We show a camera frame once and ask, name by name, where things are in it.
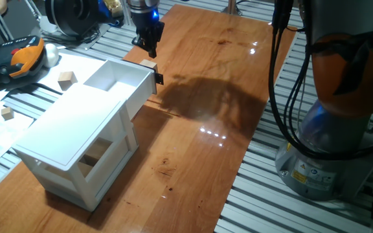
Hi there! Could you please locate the medium wooden cube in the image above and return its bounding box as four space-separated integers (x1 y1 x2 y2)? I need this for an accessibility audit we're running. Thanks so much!
57 71 78 91

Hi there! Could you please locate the large pale wooden cube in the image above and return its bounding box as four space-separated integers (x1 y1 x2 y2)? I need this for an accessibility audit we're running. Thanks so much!
140 59 159 72

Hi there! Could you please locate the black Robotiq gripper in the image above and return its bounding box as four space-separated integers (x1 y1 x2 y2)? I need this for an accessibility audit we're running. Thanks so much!
130 8 165 59

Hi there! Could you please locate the aluminium frame post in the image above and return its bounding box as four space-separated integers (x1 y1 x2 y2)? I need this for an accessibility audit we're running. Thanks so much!
221 0 243 16
121 0 132 25

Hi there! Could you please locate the small wooden cube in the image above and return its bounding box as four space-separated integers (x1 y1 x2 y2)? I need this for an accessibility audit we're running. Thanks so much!
1 106 15 121

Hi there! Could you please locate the black round reel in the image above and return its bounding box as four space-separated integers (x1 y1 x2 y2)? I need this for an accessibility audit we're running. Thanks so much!
45 0 100 36

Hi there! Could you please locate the orange black teach pendant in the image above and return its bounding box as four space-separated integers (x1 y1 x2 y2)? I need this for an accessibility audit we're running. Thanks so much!
0 35 47 85

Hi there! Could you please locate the white paper sheet under cubes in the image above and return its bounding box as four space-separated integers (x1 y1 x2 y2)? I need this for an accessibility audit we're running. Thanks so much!
34 51 109 94

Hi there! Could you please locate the blue cloth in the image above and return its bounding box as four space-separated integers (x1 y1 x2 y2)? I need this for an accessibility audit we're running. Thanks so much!
97 0 124 25

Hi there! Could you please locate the white drawer with black handle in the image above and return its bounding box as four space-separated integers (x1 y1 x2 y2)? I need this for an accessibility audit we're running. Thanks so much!
83 58 164 121

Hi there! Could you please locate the white two-drawer cabinet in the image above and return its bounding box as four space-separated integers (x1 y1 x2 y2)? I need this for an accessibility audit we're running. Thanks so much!
12 83 139 212

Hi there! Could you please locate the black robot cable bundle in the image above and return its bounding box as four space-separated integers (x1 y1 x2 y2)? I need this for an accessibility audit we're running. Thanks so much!
268 0 373 161

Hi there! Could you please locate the white rounded mouse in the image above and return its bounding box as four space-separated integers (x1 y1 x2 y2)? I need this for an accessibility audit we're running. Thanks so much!
43 43 60 69

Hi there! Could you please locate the white drawer without handle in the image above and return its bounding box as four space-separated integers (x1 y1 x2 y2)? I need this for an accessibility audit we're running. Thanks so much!
84 144 132 200

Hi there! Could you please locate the gold foil object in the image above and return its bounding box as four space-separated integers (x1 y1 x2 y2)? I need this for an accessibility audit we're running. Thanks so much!
104 0 123 17

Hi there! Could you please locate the glossy brown wooden board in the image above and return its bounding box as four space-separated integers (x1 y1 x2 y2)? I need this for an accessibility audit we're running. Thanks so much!
0 3 297 233

